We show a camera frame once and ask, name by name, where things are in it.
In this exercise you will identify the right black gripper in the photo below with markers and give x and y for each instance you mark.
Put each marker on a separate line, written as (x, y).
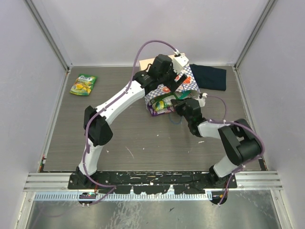
(178, 104)

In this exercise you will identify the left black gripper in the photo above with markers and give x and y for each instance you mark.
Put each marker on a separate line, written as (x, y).
(171, 85)

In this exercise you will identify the blue checkered paper bag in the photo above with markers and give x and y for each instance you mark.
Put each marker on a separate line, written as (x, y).
(189, 84)

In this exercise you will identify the purple berries snack bag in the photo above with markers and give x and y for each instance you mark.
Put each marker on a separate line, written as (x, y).
(161, 104)

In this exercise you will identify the yellow green candy bag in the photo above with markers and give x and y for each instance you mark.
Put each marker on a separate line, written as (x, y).
(83, 85)

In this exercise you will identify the green snack packet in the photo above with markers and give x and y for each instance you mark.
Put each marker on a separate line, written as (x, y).
(182, 95)

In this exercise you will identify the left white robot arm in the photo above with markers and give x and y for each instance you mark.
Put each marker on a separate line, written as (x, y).
(97, 121)

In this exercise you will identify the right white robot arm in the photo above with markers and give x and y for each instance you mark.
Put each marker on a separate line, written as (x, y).
(240, 142)

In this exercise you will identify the dark blue folded cloth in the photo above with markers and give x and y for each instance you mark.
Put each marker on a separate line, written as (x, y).
(208, 77)

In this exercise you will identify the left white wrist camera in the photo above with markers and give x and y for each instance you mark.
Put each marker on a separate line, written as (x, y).
(179, 62)

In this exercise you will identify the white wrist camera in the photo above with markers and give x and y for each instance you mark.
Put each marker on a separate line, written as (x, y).
(202, 99)
(179, 62)

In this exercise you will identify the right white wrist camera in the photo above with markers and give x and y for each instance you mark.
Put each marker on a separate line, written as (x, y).
(202, 99)

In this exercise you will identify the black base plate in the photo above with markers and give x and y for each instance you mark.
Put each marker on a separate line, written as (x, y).
(151, 182)

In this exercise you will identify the slotted cable duct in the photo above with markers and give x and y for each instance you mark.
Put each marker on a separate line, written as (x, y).
(82, 196)

